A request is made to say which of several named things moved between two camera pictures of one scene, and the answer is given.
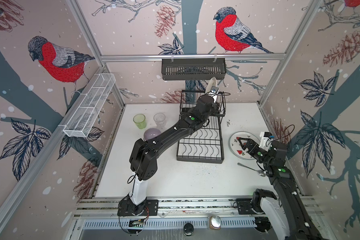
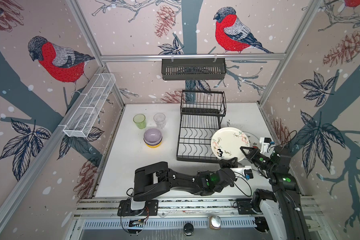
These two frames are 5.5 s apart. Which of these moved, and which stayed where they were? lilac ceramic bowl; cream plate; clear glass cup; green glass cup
Moved: cream plate
Stayed: clear glass cup; green glass cup; lilac ceramic bowl
